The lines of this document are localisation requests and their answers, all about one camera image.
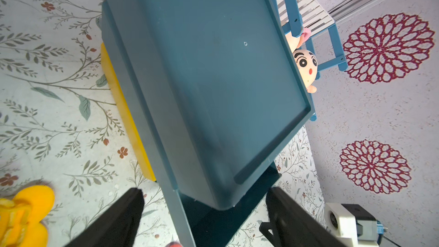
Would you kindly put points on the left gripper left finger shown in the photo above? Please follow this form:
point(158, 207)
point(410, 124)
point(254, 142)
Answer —
point(117, 226)

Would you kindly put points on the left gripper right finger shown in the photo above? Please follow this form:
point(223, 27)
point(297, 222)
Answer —
point(290, 225)

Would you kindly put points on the teal drawer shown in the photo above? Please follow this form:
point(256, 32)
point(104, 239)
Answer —
point(198, 225)

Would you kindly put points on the teal drawer cabinet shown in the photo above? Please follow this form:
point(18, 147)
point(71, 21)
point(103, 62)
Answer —
point(219, 84)

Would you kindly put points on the red tape roll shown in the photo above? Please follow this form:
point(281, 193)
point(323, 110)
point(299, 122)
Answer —
point(174, 244)

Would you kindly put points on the yellow bottom drawer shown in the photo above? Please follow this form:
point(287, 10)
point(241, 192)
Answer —
point(126, 117)

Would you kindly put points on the yellow flower toy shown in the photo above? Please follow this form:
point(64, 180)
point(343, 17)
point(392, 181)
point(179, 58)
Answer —
point(21, 217)

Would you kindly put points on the plush doll striped shirt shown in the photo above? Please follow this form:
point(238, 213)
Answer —
point(306, 60)

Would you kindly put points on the white blue toy crib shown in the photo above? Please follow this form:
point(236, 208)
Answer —
point(302, 21)

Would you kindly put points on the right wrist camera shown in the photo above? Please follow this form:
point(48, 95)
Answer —
point(353, 226)

